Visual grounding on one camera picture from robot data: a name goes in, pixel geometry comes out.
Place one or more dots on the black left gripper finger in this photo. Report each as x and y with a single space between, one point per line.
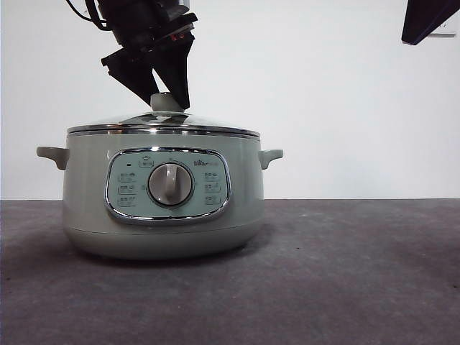
178 66
133 70

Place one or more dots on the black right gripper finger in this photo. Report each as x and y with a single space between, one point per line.
422 19

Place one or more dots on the glass lid with green knob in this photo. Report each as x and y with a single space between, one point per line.
163 102

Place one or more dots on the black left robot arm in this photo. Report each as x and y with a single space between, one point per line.
136 12

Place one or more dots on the pale green electric pot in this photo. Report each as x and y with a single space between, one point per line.
90 187

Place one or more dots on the white wall socket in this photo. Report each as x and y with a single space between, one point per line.
449 30

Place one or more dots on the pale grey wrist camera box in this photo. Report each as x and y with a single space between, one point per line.
183 3

